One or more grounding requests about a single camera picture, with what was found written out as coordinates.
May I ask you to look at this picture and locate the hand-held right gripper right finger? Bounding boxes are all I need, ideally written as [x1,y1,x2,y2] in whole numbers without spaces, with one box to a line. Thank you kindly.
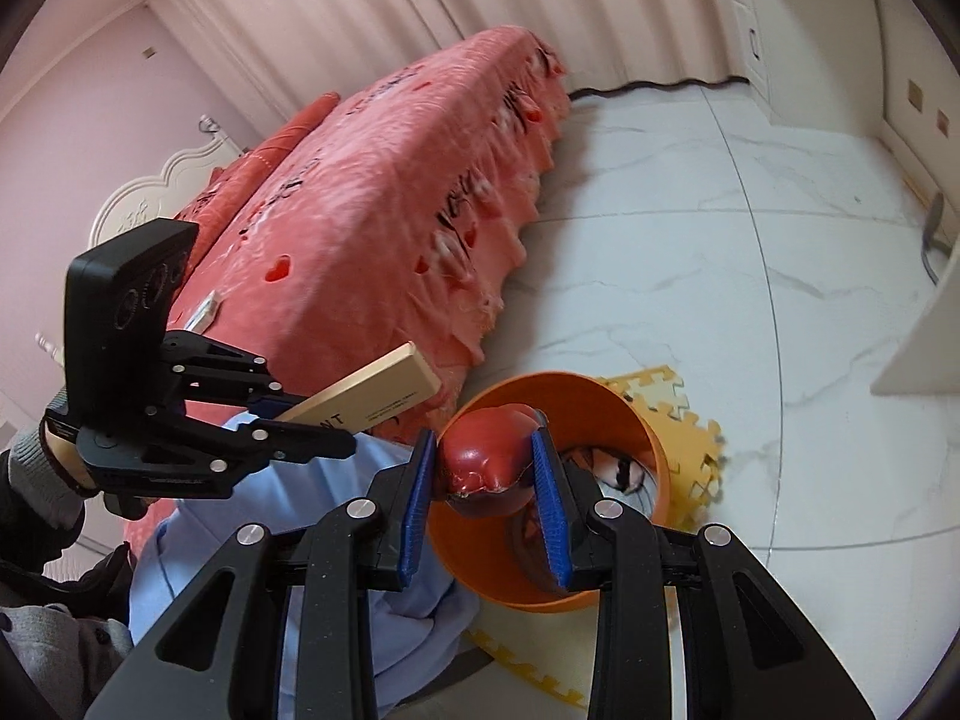
[531,426,878,720]

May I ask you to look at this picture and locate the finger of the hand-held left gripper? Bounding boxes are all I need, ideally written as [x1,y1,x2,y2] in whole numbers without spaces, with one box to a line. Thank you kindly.
[159,328,305,415]
[150,418,358,482]

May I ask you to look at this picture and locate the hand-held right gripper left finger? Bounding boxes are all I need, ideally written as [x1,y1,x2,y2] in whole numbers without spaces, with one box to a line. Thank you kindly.
[84,429,437,720]

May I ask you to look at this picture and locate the dark red squishy ball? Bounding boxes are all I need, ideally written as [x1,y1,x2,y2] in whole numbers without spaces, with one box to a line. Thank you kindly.
[437,403,539,518]

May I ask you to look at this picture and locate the beige long box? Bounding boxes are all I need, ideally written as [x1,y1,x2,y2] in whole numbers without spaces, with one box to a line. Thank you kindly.
[274,341,440,436]

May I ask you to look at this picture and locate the orange round bin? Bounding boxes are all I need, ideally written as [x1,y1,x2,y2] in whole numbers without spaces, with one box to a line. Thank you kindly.
[427,371,672,612]

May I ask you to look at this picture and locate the person's left forearm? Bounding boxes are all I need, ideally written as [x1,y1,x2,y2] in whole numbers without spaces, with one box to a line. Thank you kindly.
[0,424,87,578]

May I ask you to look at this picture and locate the person's left hand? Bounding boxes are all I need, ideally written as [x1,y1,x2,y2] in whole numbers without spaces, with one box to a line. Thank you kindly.
[43,420,102,497]

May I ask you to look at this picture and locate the light blue cloth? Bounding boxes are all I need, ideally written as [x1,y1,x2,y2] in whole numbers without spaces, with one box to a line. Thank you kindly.
[127,409,481,717]

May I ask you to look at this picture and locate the white carved headboard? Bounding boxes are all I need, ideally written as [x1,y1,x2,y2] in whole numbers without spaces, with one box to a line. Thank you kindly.
[34,114,245,376]

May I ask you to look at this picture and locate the yellow foam puzzle mat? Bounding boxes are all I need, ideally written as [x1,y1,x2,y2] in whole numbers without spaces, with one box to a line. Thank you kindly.
[461,366,727,713]

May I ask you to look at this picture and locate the bed with red blanket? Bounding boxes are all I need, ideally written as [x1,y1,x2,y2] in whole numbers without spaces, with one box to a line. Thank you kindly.
[124,26,572,552]

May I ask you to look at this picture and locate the red folded duvet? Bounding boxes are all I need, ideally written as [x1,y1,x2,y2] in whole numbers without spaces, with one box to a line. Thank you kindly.
[176,94,342,241]

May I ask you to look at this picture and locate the person's grey clothing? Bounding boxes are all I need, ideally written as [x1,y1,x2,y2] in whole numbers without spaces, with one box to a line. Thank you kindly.
[0,544,137,720]

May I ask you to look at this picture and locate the white furniture panel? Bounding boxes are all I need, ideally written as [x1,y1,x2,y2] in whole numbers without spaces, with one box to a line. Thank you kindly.
[872,236,960,398]

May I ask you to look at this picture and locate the grey hose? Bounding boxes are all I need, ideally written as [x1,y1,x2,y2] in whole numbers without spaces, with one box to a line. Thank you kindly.
[921,191,950,286]

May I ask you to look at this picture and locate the white cabinet with gold handles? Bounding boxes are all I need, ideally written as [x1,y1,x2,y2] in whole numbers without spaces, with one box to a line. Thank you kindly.
[705,0,960,166]

